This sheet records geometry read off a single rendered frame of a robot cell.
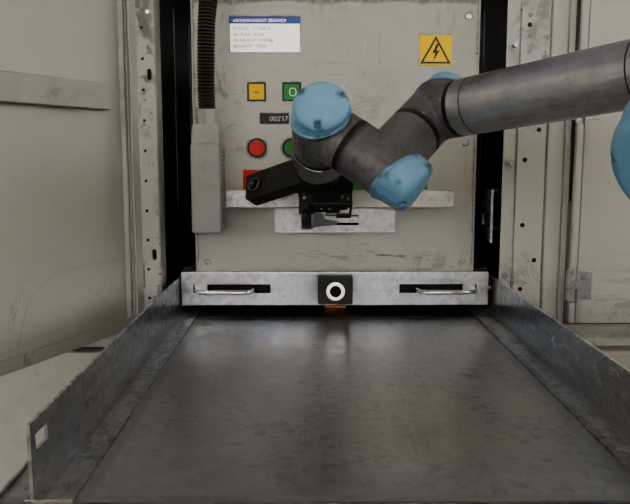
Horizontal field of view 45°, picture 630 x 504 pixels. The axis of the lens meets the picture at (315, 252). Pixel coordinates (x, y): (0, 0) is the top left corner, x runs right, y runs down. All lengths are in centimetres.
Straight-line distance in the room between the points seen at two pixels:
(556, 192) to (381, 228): 30
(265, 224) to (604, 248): 58
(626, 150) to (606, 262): 67
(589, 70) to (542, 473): 43
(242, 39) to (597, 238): 69
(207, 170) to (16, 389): 51
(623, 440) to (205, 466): 41
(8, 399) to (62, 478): 70
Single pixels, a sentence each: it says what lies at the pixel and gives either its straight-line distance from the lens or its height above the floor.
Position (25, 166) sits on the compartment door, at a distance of 114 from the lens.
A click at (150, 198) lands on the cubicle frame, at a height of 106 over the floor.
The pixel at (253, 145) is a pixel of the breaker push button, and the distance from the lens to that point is 131.
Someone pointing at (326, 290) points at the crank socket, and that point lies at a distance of 130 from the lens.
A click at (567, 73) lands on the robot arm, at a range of 90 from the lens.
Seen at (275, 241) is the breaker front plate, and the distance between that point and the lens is 133.
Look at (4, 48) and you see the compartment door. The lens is 113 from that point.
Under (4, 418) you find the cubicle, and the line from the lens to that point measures 143.
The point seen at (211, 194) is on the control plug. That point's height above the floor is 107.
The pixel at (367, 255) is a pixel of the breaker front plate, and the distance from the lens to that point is 133.
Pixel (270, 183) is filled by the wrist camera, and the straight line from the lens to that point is 114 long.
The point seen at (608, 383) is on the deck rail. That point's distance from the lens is 88.
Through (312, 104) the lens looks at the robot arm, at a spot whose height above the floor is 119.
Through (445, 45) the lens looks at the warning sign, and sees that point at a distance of 135.
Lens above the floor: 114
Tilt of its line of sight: 8 degrees down
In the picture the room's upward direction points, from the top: straight up
